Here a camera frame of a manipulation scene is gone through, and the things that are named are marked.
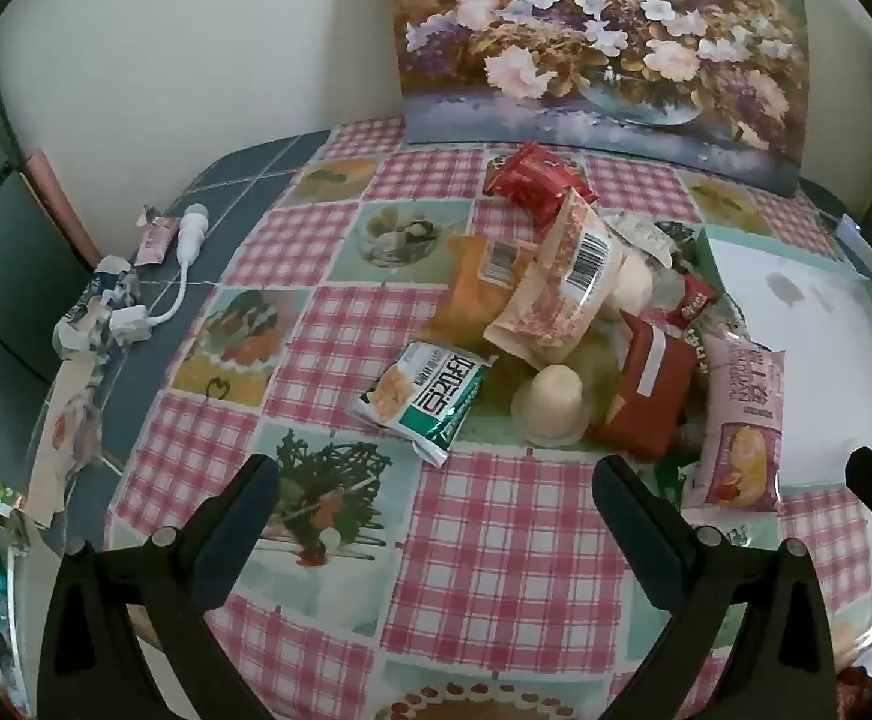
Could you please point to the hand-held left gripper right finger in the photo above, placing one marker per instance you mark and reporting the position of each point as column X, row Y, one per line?
column 634, row 532

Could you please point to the floral painting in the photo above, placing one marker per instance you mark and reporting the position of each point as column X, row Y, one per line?
column 593, row 52

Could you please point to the pink snack packet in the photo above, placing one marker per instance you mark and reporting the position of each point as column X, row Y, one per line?
column 743, row 420

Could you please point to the white sachet packet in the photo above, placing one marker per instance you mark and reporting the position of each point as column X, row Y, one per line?
column 642, row 232

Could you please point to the round cream bun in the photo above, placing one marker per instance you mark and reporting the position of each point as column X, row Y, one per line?
column 548, row 405

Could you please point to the small red packet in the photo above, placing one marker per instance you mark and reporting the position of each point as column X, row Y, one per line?
column 692, row 304

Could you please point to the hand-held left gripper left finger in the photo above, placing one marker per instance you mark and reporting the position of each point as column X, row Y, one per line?
column 244, row 525

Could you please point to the beige floral snack packet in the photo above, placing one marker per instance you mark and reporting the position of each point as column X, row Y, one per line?
column 556, row 292

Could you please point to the red flower-print snack packet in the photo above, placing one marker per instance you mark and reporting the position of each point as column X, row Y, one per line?
column 537, row 176

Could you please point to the crumpled printed paper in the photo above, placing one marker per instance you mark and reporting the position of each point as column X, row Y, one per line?
column 90, row 307

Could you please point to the green and white snack packet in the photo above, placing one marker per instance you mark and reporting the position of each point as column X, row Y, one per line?
column 428, row 394

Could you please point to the small pink packet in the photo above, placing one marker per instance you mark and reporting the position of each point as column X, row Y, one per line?
column 154, row 236

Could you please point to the checkered printed tablecloth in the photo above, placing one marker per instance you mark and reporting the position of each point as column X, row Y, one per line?
column 481, row 540

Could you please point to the white device with blue light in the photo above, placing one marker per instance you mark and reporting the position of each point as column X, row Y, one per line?
column 863, row 244

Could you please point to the dark green snack packet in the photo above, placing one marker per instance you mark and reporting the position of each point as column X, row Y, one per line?
column 676, row 480

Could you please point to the white tray with mint rim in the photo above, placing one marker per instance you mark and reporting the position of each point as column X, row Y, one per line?
column 818, row 360

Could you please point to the red-brown snack packet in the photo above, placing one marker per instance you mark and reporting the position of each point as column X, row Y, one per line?
column 649, row 382

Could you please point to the orange snack packet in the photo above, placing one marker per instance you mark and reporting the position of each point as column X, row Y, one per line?
column 466, row 292

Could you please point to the brown wooden board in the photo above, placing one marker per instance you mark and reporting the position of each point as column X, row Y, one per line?
column 60, row 202

